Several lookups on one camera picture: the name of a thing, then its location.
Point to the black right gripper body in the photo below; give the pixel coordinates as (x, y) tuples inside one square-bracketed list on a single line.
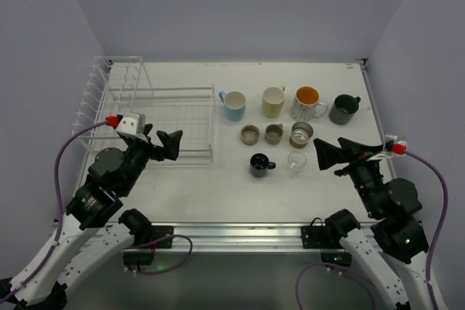
[(352, 161)]

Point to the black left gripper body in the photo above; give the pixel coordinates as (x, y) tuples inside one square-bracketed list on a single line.
[(152, 147)]

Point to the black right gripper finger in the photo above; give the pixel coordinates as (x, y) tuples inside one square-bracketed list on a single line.
[(351, 148), (329, 155)]

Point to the clear glass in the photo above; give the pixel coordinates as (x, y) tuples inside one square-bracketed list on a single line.
[(296, 163)]

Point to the cream brown mug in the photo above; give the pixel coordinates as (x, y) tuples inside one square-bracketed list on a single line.
[(301, 133)]

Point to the dark teal wave mug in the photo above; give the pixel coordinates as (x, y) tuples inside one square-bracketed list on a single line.
[(343, 109)]

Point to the white patterned orange-inside mug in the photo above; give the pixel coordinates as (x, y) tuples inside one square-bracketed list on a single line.
[(307, 105)]

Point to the grey small cup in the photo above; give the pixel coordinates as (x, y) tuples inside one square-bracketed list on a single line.
[(274, 133)]

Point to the dark blue mug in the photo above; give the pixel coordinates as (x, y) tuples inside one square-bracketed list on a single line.
[(260, 164)]

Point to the light blue mug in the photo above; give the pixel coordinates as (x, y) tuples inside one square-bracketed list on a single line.
[(234, 103)]

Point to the speckled beige small cup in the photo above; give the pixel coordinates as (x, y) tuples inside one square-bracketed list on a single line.
[(249, 135)]

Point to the pale yellow mug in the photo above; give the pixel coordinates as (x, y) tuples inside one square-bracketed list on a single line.
[(273, 99)]

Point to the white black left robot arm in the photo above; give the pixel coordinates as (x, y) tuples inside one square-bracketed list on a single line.
[(45, 282)]

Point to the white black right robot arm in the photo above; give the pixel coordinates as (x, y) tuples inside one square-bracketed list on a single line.
[(398, 262)]

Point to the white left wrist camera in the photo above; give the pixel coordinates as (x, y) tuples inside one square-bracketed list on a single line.
[(132, 125)]

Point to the white wire dish rack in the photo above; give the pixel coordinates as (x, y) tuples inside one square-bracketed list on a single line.
[(190, 109)]

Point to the white wire plate rack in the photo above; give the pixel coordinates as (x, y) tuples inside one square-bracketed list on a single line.
[(111, 89)]

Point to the aluminium mounting rail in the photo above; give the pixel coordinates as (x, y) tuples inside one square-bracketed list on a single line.
[(215, 238)]

